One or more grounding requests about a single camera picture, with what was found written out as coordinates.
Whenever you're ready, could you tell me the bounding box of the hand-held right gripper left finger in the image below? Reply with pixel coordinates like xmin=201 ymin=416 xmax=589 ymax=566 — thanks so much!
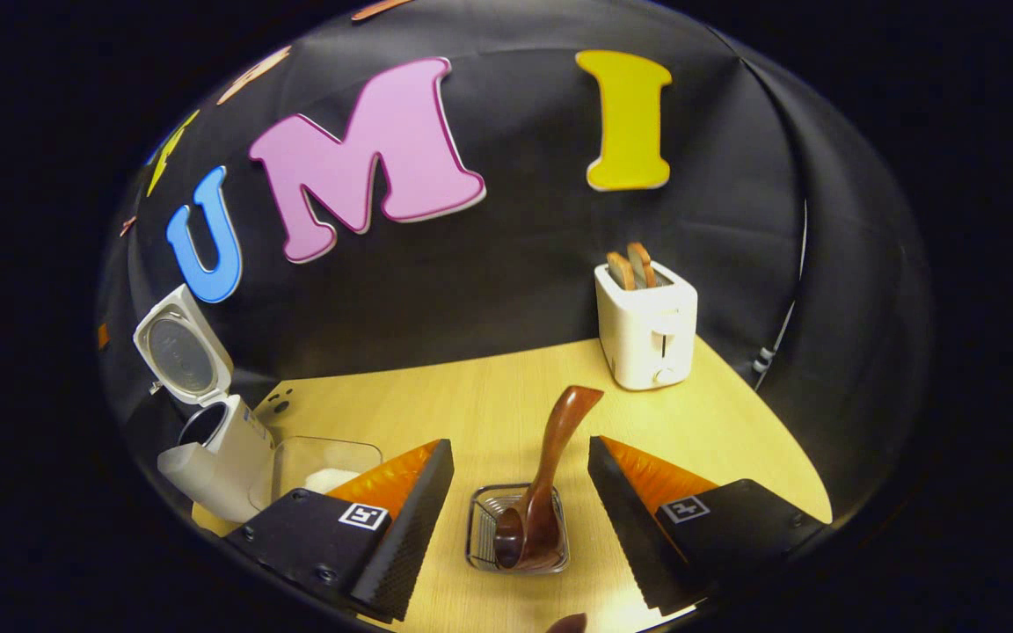
xmin=225 ymin=438 xmax=455 ymax=623

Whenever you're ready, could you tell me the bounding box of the white power cable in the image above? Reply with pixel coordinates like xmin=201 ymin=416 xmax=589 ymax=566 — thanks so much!
xmin=751 ymin=200 xmax=812 ymax=389

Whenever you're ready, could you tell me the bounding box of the clear plastic container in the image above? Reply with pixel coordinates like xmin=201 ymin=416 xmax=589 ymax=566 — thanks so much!
xmin=249 ymin=436 xmax=383 ymax=513

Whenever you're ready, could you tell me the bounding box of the white rice cooker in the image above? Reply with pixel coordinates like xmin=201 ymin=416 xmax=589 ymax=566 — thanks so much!
xmin=133 ymin=283 xmax=278 ymax=525

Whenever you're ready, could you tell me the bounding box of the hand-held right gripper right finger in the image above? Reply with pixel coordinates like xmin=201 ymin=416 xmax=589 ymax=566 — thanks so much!
xmin=588 ymin=435 xmax=828 ymax=616

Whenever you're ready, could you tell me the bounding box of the brown wooden spoon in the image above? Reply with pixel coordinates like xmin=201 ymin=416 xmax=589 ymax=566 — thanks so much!
xmin=494 ymin=385 xmax=605 ymax=571

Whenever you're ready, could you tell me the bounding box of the white toaster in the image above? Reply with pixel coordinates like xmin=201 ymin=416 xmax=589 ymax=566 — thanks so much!
xmin=594 ymin=260 xmax=699 ymax=392

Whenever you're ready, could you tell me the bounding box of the metal wire chopstick holder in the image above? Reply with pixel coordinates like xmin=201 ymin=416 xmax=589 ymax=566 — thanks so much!
xmin=466 ymin=484 xmax=571 ymax=576

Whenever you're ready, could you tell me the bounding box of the black backdrop cloth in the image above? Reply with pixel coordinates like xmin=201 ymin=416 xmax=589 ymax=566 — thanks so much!
xmin=93 ymin=0 xmax=934 ymax=528

